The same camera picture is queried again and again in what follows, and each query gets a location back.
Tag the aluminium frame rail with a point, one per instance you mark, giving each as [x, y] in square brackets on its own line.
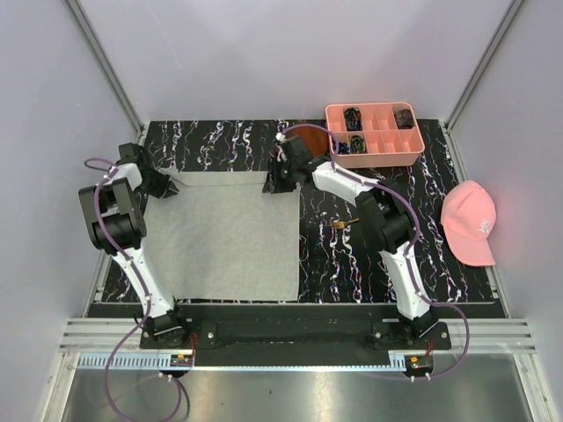
[481, 335]

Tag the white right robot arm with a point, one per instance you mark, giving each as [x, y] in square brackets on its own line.
[388, 222]

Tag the grey cloth napkin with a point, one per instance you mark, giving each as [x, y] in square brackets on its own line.
[222, 238]

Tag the gold fork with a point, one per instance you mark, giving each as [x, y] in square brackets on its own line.
[344, 224]

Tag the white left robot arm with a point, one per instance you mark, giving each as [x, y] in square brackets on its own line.
[115, 225]

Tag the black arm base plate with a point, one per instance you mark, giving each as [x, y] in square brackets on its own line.
[380, 335]

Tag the blue patterned item in tray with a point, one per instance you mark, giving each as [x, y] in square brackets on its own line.
[341, 148]

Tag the pink compartment organizer tray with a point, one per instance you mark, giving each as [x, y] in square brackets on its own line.
[387, 146]

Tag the pink baseball cap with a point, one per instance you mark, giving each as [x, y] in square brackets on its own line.
[468, 217]

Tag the colourful item in tray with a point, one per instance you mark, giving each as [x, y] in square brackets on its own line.
[357, 145]

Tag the dark patterned item in tray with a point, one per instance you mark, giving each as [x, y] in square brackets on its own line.
[404, 118]

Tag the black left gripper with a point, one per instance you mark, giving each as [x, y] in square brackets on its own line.
[163, 178]

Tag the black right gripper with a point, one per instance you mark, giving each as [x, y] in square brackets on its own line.
[273, 184]

